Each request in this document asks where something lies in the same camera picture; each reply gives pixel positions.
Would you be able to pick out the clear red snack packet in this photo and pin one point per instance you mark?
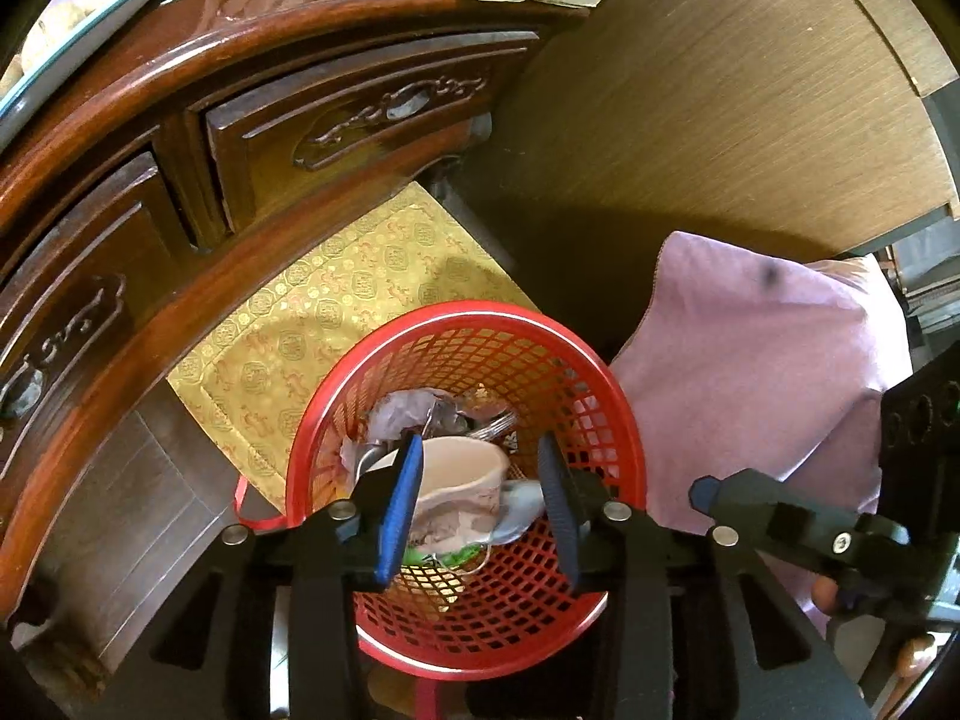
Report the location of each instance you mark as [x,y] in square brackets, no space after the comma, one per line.
[491,426]

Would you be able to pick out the green wrapper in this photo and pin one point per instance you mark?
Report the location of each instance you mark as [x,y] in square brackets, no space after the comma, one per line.
[448,555]

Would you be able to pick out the blue face mask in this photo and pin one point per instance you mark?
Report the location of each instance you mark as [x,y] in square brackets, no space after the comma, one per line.
[517,514]

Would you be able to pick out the white tissue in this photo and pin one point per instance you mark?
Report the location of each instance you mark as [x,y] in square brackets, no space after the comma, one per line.
[397,412]

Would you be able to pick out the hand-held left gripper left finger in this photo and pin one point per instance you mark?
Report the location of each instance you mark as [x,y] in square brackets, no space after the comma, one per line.
[397,510]

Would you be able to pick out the golden patterned cloth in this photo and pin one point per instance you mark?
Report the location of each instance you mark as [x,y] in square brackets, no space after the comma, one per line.
[337,300]

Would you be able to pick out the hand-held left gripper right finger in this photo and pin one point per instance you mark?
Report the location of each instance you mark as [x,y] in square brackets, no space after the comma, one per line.
[559,517]

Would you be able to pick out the red ribbon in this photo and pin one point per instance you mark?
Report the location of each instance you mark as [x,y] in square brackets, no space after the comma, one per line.
[251,506]

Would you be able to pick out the carved wooden desk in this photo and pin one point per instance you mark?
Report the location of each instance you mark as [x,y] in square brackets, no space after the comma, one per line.
[187,150]

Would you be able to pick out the person's right hand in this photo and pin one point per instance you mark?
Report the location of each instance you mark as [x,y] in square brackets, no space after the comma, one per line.
[825,596]

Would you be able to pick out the red plastic mesh basket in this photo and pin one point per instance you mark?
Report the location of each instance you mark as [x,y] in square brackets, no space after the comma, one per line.
[480,360]

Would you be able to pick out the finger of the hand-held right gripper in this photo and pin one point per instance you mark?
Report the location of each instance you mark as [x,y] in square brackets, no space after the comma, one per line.
[772,514]

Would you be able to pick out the floral print paper cup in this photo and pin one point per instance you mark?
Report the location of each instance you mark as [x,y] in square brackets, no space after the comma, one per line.
[457,480]

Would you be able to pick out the carved wooden drawer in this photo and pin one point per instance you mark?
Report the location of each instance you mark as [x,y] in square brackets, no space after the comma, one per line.
[67,300]
[337,120]

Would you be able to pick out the purple printed blanket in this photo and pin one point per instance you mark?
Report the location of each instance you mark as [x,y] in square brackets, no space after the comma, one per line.
[750,360]

